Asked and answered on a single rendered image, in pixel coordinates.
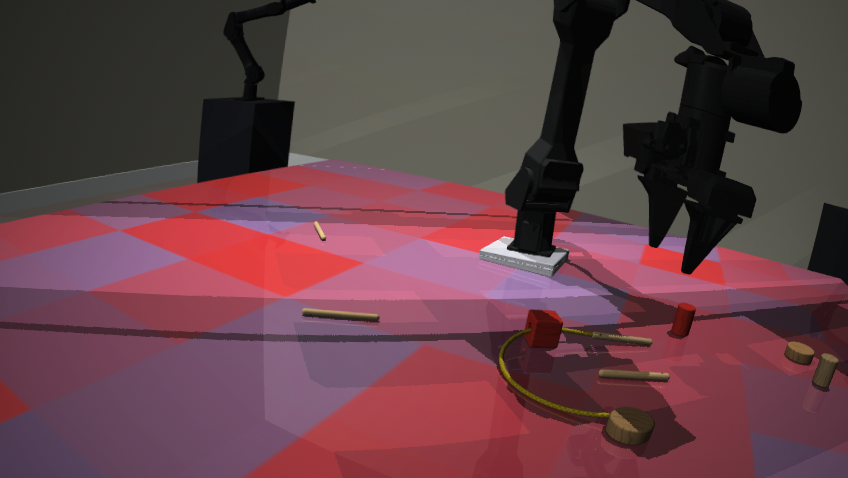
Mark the yellow string with wooden stick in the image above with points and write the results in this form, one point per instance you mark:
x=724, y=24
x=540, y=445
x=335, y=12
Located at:
x=594, y=335

